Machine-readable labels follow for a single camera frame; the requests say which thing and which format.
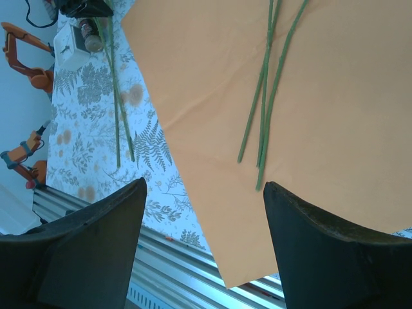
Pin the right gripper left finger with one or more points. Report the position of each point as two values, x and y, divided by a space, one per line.
71 264

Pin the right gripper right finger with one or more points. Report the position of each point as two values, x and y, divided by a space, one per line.
338 270

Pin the orange wrapping paper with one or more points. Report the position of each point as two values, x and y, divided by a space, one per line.
209 64

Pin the fake flower bouquet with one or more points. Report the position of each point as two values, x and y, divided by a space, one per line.
266 58

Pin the brown spice jar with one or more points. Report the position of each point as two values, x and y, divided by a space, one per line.
90 37

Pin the small white cube clock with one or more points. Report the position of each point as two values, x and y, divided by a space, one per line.
69 54

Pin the aluminium extrusion base rails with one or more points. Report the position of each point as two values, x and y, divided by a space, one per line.
167 267

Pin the floral patterned tablecloth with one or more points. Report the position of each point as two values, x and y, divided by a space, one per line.
96 135

